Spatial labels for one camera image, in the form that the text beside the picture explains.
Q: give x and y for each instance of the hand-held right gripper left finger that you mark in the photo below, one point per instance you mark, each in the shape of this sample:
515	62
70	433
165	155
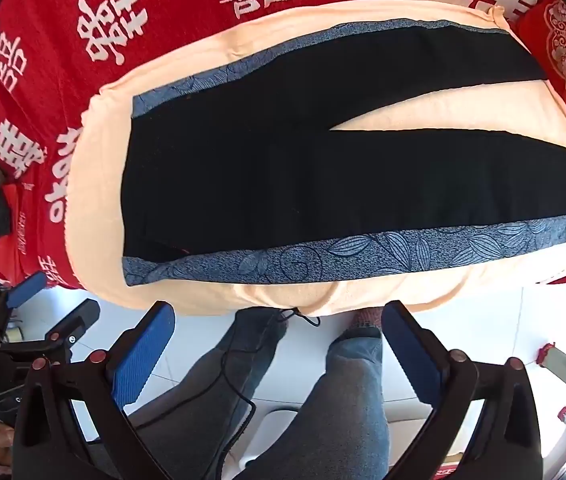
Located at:
143	355

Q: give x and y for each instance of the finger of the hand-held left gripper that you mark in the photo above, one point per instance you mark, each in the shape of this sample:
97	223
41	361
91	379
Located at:
28	288
77	317

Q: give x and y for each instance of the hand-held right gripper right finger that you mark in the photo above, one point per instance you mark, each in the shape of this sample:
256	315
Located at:
408	355

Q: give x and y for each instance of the black pants with blue stripes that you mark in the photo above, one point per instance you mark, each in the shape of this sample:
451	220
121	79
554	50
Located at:
263	185

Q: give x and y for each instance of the person's right shoe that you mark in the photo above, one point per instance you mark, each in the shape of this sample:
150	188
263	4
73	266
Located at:
364	319

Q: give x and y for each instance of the person's right leg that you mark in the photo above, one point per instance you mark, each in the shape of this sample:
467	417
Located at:
343	410

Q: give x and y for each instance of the peach towel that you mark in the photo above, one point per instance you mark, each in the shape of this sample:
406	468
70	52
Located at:
463	105

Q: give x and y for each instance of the red printed blanket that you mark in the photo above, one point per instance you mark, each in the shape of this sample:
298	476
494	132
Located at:
113	10

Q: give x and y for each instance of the red floral pillow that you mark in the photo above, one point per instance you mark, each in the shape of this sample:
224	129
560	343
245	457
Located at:
538	45

